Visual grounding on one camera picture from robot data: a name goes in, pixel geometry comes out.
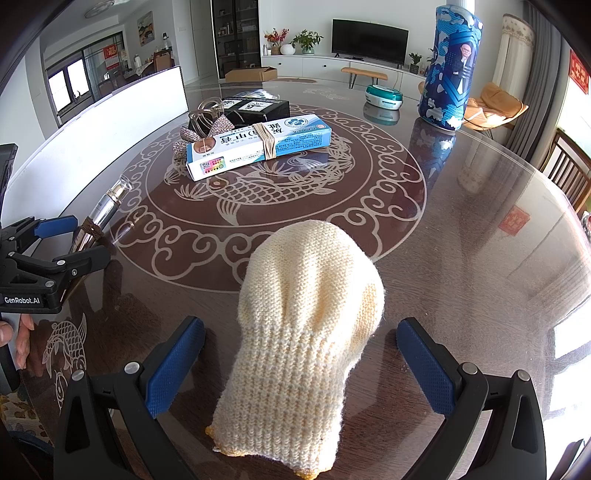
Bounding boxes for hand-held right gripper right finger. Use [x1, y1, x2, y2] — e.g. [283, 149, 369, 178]
[396, 317, 548, 480]

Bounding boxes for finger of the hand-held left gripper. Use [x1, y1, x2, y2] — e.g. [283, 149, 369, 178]
[9, 246, 112, 283]
[0, 215, 79, 254]

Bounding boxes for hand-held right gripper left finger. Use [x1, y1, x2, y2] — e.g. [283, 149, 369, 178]
[53, 315, 206, 480]

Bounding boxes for silver cosmetic bottle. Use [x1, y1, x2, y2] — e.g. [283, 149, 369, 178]
[68, 181, 134, 254]

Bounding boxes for white cardboard container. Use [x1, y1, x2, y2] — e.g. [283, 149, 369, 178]
[0, 65, 188, 222]

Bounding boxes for cream knitted glove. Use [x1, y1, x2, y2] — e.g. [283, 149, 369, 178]
[205, 220, 387, 477]

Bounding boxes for person's left hand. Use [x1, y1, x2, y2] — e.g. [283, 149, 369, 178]
[0, 315, 36, 370]

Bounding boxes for floral cloth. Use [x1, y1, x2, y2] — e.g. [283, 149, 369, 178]
[0, 388, 56, 444]

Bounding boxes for glass balcony door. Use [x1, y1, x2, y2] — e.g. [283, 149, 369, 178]
[46, 44, 125, 118]

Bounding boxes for red door sign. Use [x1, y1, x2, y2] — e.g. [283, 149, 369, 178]
[104, 44, 125, 72]

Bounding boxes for rhinestone bow hair clip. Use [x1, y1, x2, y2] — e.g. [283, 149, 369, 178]
[173, 98, 234, 161]

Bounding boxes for round ceiling lamp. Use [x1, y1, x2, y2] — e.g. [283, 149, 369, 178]
[84, 0, 115, 19]

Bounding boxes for black rectangular box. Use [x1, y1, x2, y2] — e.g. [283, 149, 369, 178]
[222, 96, 291, 126]

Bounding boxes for slatted wooden chair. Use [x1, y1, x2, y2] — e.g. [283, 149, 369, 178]
[540, 129, 591, 208]

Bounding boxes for blue and white toothpaste box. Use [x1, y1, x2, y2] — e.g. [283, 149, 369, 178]
[185, 113, 333, 182]

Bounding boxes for brown cardboard box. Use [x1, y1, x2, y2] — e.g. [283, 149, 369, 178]
[225, 66, 278, 84]

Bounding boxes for dark glass display cabinet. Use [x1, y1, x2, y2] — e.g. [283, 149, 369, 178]
[212, 0, 260, 79]

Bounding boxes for orange rocking chair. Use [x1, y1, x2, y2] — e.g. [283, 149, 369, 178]
[462, 82, 529, 132]

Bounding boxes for teal and white cream jar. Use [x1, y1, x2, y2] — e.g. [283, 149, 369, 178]
[365, 84, 404, 110]

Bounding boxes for blue patterned can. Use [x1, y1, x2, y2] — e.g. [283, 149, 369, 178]
[418, 4, 483, 132]

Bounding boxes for red flower arrangement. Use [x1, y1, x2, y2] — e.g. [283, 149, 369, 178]
[264, 28, 289, 55]

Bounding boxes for white television cabinet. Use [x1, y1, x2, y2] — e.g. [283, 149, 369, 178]
[261, 54, 432, 88]

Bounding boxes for wooden bench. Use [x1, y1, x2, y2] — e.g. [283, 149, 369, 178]
[341, 67, 387, 88]

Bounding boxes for grey curtain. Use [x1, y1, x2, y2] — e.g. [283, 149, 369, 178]
[508, 7, 566, 160]

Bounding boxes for green potted plant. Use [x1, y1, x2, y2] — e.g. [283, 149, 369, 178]
[292, 30, 324, 55]

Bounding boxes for red window decoration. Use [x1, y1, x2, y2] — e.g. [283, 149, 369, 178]
[569, 50, 591, 95]

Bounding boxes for black flat television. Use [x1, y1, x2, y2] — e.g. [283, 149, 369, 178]
[331, 18, 410, 64]

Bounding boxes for framed wall painting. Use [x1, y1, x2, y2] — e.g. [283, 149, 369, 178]
[137, 11, 154, 45]

